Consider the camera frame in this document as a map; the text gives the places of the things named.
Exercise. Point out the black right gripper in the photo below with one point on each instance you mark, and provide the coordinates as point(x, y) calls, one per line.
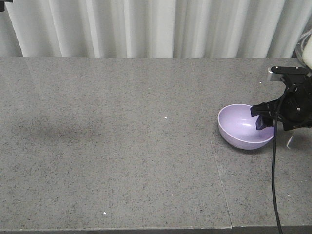
point(296, 108)

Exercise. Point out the lilac plastic bowl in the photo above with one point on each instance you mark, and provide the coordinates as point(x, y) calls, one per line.
point(238, 128)

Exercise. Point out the white pleated curtain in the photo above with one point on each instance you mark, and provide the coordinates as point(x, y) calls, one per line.
point(153, 28)

